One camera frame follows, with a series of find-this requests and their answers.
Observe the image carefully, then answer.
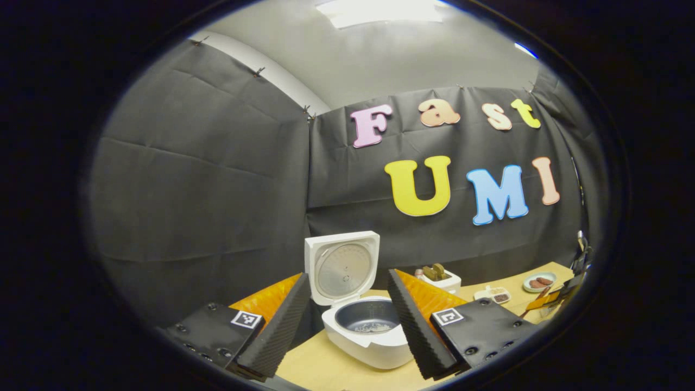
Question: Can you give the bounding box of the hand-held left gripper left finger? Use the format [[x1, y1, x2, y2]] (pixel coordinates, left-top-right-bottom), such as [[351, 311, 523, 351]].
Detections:
[[163, 272, 313, 381]]

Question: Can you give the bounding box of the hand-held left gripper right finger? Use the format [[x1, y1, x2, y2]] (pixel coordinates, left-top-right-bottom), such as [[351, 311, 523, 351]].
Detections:
[[387, 268, 538, 381]]

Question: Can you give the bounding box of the white rice cooker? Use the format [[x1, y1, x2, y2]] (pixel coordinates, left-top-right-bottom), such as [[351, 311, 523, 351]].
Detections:
[[304, 231, 416, 371]]

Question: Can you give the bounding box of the light green plate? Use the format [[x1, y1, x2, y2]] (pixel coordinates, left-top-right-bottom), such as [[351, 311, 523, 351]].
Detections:
[[522, 272, 558, 293]]

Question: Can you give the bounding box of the white divided grain dish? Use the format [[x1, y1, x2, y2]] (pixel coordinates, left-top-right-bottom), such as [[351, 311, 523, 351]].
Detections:
[[473, 285, 512, 305]]

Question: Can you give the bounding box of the white toaster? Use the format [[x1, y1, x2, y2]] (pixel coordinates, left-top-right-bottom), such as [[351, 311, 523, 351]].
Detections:
[[429, 272, 462, 297]]

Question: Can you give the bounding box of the black backdrop cloth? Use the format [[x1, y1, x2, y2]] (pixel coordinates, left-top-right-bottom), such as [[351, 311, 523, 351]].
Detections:
[[87, 38, 603, 332]]

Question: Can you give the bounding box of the ceiling light panel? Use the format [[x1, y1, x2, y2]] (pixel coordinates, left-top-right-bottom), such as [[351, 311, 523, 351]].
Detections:
[[315, 0, 451, 29]]

